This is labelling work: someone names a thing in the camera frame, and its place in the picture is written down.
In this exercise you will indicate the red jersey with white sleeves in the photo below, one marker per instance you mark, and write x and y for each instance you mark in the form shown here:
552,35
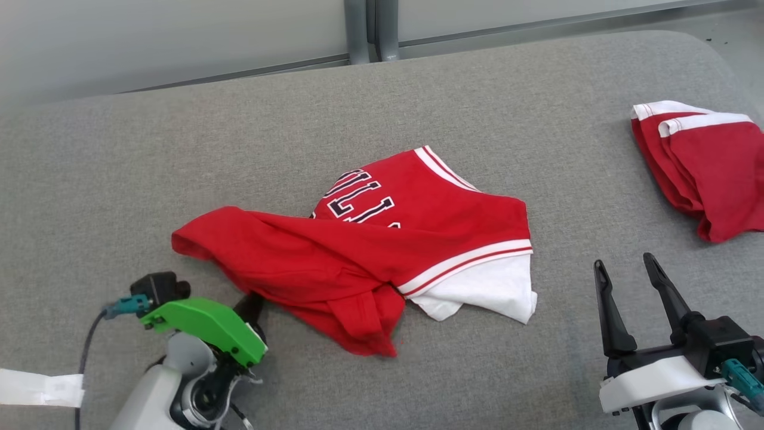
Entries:
334,263

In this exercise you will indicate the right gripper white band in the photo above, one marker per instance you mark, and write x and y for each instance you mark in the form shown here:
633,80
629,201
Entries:
656,379

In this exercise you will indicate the grey wall base rail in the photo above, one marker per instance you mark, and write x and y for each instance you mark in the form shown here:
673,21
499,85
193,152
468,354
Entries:
537,25
239,73

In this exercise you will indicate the red shorts with white bands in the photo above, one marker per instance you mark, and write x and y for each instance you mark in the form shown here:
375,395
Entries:
716,173

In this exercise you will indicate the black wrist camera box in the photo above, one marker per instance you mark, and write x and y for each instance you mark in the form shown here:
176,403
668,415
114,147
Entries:
158,286
719,343

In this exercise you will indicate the grey round-capped post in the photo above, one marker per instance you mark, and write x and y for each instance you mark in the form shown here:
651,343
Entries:
387,30
356,30

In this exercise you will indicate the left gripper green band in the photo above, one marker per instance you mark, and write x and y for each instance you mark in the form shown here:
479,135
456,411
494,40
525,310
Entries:
209,322

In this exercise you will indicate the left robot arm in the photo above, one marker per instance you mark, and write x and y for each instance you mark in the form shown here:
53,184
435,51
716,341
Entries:
149,394

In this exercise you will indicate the grey fabric sofa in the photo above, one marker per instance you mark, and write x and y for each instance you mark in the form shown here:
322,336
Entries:
179,149

